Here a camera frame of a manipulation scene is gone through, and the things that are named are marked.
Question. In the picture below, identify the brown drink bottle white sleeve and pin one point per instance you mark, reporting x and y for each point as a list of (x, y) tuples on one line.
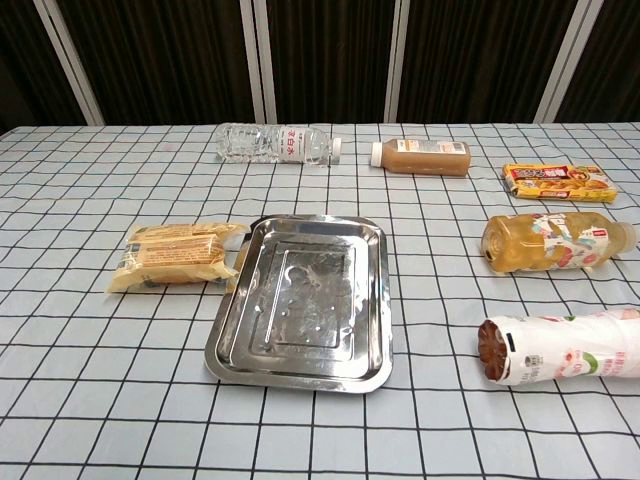
[(560, 350)]

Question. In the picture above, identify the packaged bread in yellow wrapper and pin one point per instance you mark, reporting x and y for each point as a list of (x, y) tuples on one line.
[(175, 255)]

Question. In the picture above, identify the yellow tea bottle floral label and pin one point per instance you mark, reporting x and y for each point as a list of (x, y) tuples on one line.
[(545, 242)]

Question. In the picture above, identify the clear plastic water bottle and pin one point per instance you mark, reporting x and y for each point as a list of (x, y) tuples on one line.
[(270, 144)]

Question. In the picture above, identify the brown juice bottle white cap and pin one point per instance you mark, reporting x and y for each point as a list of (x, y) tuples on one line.
[(425, 157)]

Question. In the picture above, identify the white frame post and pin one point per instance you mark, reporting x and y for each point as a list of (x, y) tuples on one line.
[(395, 60), (257, 60), (562, 60), (67, 60)]

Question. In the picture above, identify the white grid checkered tablecloth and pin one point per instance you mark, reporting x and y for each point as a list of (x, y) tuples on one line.
[(125, 380)]

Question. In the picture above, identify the yellow snack box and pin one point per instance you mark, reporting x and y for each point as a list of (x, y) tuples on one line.
[(557, 182)]

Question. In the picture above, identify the stainless steel rectangular tray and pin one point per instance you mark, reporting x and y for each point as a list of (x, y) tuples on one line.
[(305, 295)]

